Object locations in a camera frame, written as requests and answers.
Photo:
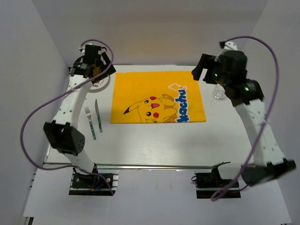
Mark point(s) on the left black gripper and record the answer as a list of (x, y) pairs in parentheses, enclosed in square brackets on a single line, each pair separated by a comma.
[(106, 58)]

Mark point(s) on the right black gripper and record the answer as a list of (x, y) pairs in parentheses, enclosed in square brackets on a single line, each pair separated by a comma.
[(206, 62)]

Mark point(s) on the clear drinking glass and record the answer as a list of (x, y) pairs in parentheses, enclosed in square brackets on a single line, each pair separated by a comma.
[(218, 92)]

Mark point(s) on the knife with teal handle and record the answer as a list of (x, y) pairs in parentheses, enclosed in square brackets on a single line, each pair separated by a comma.
[(98, 116)]

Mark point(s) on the yellow Pikachu cloth placemat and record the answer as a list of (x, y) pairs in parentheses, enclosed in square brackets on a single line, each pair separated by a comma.
[(156, 97)]

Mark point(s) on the fork with teal handle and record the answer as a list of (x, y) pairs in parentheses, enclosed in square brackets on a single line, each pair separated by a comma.
[(88, 114)]

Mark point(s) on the round patterned plate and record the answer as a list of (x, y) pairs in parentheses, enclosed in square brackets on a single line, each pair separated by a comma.
[(100, 85)]

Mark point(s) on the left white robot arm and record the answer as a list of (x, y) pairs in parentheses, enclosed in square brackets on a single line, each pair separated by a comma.
[(62, 132)]

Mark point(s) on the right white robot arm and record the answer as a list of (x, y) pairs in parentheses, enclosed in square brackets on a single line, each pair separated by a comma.
[(269, 162)]

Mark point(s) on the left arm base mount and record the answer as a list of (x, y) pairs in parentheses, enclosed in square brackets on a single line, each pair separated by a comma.
[(89, 185)]

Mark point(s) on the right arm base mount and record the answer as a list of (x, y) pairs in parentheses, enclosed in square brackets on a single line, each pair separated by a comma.
[(206, 183)]

